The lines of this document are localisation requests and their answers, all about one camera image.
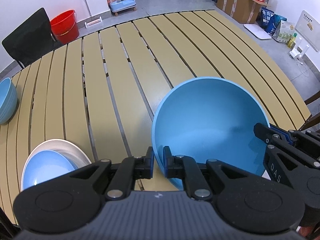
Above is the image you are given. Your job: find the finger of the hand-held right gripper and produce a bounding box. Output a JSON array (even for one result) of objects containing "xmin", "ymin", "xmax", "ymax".
[
  {"xmin": 270, "ymin": 126, "xmax": 320, "ymax": 159},
  {"xmin": 254, "ymin": 122, "xmax": 298, "ymax": 152}
]

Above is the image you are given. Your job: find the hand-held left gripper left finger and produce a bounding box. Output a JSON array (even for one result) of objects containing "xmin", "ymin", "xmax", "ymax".
[{"xmin": 67, "ymin": 146, "xmax": 154, "ymax": 200}]

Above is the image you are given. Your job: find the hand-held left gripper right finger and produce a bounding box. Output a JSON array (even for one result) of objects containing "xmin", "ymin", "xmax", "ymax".
[{"xmin": 163, "ymin": 146, "xmax": 253, "ymax": 201}]

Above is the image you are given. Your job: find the deep blue ribbed bowl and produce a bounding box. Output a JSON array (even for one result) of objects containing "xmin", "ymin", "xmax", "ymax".
[
  {"xmin": 151, "ymin": 77, "xmax": 272, "ymax": 192},
  {"xmin": 0, "ymin": 77, "xmax": 18, "ymax": 124}
]

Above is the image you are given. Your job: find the cream round plate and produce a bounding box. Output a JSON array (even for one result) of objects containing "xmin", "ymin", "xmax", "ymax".
[{"xmin": 21, "ymin": 139, "xmax": 92, "ymax": 192}]

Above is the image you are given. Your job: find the shallow light blue plate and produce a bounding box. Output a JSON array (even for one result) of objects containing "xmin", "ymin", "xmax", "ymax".
[{"xmin": 22, "ymin": 150, "xmax": 77, "ymax": 190}]

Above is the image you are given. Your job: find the tan slatted folding table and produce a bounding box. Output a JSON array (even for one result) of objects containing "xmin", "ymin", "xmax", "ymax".
[{"xmin": 0, "ymin": 10, "xmax": 312, "ymax": 227}]

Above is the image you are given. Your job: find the white plastic stand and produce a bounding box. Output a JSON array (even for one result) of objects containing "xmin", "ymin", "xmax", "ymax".
[{"xmin": 289, "ymin": 37, "xmax": 310, "ymax": 59}]

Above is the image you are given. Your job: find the yellow bottle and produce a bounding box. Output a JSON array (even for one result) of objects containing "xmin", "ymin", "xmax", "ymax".
[{"xmin": 287, "ymin": 33, "xmax": 298, "ymax": 48}]

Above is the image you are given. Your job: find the white and green bag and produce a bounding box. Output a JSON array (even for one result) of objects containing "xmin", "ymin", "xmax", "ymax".
[{"xmin": 272, "ymin": 20, "xmax": 295, "ymax": 42}]

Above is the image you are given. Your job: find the white floor scale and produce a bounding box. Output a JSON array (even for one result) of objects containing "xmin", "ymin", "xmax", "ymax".
[{"xmin": 244, "ymin": 24, "xmax": 272, "ymax": 40}]

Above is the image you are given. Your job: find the white panel heater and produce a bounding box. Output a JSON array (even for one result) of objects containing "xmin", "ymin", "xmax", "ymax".
[{"xmin": 295, "ymin": 10, "xmax": 320, "ymax": 47}]

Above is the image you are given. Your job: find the blue pet food bag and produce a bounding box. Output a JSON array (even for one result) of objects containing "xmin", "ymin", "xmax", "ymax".
[{"xmin": 260, "ymin": 7, "xmax": 287, "ymax": 35}]

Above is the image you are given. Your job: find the large taped cardboard box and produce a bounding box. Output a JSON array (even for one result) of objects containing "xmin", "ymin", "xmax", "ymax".
[{"xmin": 216, "ymin": 0, "xmax": 272, "ymax": 24}]

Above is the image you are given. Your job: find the white mop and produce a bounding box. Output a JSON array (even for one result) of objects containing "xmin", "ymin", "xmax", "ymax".
[{"xmin": 79, "ymin": 0, "xmax": 103, "ymax": 28}]

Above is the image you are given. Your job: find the red plastic bucket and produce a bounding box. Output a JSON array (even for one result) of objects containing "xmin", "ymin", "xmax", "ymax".
[{"xmin": 50, "ymin": 10, "xmax": 80, "ymax": 44}]

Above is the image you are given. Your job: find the blue pet water feeder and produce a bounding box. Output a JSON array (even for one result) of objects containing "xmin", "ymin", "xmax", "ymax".
[{"xmin": 107, "ymin": 0, "xmax": 137, "ymax": 13}]

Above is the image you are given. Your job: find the black fabric chair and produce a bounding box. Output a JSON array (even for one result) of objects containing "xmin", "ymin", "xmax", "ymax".
[{"xmin": 2, "ymin": 7, "xmax": 63, "ymax": 69}]

